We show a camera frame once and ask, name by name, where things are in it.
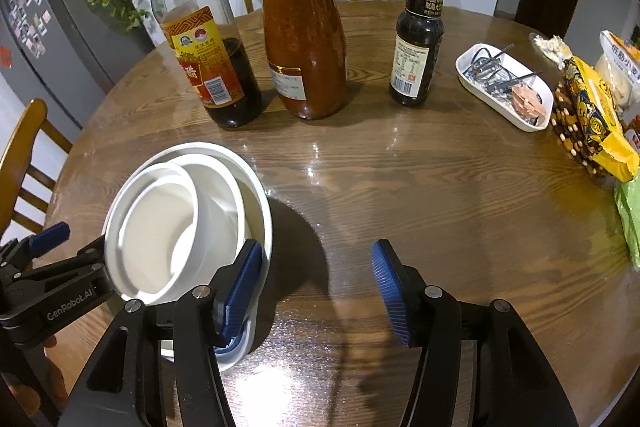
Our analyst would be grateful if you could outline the fridge photo magnets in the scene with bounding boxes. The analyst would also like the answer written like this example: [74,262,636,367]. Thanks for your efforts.
[2,0,53,58]

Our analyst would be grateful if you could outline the soy sauce bottle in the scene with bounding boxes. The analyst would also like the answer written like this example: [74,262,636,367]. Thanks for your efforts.
[138,0,263,129]

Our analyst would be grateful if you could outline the yellow snack bag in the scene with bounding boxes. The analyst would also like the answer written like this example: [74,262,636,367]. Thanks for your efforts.
[549,55,640,183]

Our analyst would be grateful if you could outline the person's left hand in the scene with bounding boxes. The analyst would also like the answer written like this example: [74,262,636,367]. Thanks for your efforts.
[0,332,68,423]

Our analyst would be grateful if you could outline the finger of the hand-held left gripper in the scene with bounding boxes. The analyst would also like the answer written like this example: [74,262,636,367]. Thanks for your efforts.
[0,222,71,281]
[14,234,109,296]

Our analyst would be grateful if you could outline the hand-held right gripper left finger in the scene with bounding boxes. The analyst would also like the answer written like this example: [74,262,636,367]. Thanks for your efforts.
[60,239,264,427]

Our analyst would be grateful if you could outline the small dark sauce bottle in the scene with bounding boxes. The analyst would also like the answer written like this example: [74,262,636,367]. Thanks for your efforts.
[388,0,450,108]

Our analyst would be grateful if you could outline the red sauce jar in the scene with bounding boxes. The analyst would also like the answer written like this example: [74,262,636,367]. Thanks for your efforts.
[252,0,348,120]

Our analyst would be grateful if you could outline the square blue patterned plate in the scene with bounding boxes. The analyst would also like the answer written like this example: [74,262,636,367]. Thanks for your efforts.
[160,297,259,372]

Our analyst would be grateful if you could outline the metal wire clips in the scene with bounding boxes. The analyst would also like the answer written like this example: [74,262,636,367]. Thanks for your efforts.
[467,44,544,95]

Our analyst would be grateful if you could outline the white bun package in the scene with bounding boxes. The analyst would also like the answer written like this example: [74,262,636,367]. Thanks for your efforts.
[594,30,640,108]

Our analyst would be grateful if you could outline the plain white bowl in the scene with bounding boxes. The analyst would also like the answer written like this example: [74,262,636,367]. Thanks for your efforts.
[102,141,274,304]

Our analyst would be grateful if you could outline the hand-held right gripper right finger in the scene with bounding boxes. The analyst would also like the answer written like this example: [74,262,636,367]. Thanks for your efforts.
[371,239,581,427]

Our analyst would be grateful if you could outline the white straight-sided cup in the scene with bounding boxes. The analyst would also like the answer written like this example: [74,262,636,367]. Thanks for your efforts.
[117,162,246,306]

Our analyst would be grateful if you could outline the grey refrigerator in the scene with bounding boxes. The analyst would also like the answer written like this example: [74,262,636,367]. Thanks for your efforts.
[0,0,157,128]

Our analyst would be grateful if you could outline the green packet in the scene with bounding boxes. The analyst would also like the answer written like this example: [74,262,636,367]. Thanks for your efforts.
[613,174,640,271]

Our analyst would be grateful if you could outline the pink round item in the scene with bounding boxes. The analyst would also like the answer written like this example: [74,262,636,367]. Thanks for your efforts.
[510,84,544,118]

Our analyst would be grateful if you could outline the ribbed white bowl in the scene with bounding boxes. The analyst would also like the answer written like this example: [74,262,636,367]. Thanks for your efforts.
[107,152,254,258]

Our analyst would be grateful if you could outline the clear food container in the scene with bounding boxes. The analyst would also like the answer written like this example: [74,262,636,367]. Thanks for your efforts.
[528,32,574,68]

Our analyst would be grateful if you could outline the small white tray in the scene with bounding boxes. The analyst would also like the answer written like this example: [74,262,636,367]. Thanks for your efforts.
[454,42,555,133]

